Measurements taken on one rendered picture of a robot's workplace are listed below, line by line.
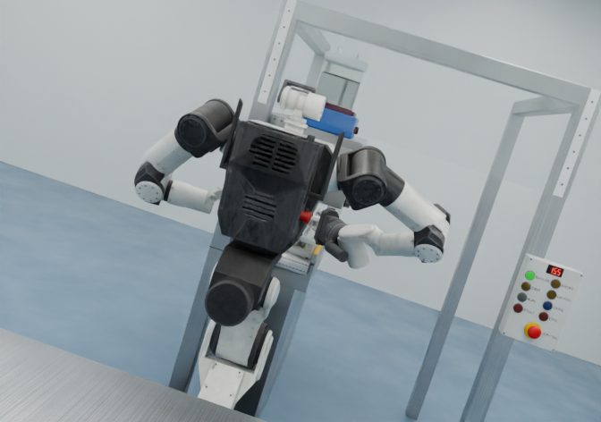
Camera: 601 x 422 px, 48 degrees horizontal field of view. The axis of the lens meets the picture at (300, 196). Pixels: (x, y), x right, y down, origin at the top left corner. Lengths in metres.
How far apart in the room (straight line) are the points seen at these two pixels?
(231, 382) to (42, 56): 4.84
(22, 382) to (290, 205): 0.80
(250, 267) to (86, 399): 0.77
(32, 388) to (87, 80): 5.42
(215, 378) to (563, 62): 4.40
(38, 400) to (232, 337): 1.13
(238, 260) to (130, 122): 4.53
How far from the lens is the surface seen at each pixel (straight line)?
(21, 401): 0.98
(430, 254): 1.84
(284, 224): 1.62
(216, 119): 1.76
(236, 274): 1.67
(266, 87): 2.18
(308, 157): 1.57
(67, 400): 0.99
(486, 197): 3.30
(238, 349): 2.07
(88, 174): 6.32
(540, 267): 2.18
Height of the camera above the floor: 1.32
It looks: 8 degrees down
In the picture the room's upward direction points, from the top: 17 degrees clockwise
